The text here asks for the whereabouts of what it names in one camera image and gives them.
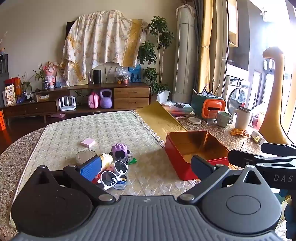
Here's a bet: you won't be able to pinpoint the purple hedgehog toy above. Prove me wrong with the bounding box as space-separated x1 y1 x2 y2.
109 143 131 163

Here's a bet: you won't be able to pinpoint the yellow dinosaur plush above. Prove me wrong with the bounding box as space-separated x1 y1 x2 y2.
258 46 292 145

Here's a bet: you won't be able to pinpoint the pale quilted cloth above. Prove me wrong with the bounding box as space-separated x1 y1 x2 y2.
9 110 204 229

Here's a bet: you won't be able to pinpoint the clear glass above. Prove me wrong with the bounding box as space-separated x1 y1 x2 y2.
206 110 218 126

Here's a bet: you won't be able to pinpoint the round gold tin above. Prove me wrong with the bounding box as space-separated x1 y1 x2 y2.
76 149 97 165

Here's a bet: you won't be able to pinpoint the yellow curtain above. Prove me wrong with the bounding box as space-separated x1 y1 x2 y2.
196 0 214 93

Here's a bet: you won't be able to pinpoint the white router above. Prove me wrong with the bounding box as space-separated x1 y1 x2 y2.
58 96 77 112

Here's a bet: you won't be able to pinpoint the person's right hand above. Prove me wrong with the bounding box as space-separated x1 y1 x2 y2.
284 204 296 237

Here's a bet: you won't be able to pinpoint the yellow wood-grain mat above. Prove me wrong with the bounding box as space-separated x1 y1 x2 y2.
135 101 189 142

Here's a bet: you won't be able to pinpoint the floral cloth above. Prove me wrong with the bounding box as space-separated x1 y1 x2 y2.
62 9 148 86

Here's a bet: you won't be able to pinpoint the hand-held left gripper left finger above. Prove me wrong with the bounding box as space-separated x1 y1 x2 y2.
32 156 116 205

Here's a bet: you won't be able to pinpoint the white pill bottle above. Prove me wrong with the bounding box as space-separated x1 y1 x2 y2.
251 130 266 145

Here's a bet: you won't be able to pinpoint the white sunglasses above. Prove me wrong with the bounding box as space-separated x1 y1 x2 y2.
100 160 129 191

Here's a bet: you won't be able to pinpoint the stack of books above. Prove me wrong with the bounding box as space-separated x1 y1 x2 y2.
162 101 195 116

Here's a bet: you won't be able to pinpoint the pink doll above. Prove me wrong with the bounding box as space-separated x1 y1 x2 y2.
44 61 59 88

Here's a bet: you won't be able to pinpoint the white standing air conditioner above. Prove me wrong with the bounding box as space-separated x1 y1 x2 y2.
172 6 199 104

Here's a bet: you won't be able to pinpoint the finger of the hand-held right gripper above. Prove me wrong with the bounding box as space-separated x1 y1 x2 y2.
261 142 296 154
228 149 257 168

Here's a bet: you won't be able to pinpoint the small potted plant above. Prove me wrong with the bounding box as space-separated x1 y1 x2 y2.
20 72 33 99

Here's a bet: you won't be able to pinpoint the red gift box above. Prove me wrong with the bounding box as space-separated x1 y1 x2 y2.
5 77 23 95

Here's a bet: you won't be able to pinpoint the potted green tree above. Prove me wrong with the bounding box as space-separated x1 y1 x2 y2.
137 16 175 103

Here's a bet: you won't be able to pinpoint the potted plant patterned pot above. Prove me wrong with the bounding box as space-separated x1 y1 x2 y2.
32 62 50 91

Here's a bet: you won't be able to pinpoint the orange green storage box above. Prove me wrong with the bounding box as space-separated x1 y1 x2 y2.
191 89 226 120

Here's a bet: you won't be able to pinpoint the white lidded cup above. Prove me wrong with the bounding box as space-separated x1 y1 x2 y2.
231 107 253 130

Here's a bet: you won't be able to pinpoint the purple kettlebell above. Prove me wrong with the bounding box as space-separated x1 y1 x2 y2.
99 89 113 109

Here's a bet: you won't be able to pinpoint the red tin box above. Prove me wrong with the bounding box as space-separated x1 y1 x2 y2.
165 131 230 181

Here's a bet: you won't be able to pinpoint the wooden TV cabinet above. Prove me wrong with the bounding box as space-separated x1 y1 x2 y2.
1 83 152 126

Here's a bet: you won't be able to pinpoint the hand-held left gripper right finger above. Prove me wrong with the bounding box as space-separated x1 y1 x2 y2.
177 155 264 204

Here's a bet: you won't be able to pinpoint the black coffee machine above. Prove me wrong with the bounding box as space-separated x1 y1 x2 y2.
0 54 9 75

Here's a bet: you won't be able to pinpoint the beige lace tablecloth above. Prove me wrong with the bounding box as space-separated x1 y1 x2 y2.
0 111 296 241

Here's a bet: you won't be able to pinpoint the orange snack wrapper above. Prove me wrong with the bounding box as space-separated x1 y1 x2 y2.
230 128 249 137

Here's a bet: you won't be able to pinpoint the clear bag of fruit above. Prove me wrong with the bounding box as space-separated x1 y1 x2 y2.
114 67 131 85

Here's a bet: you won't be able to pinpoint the green mug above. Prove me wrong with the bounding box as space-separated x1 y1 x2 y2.
217 111 233 128

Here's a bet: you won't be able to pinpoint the printed snack bag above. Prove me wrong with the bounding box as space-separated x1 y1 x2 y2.
5 85 17 106

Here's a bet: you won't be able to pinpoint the black television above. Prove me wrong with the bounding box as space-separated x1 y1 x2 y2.
66 21 77 40

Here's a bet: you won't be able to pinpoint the white yellow sunscreen bottle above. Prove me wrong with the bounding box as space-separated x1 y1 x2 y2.
97 153 114 175

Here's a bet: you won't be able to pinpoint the white washing machine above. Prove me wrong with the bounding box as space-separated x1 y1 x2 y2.
225 75 250 114

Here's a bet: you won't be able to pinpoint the pink toy case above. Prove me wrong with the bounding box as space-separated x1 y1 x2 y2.
88 91 100 109

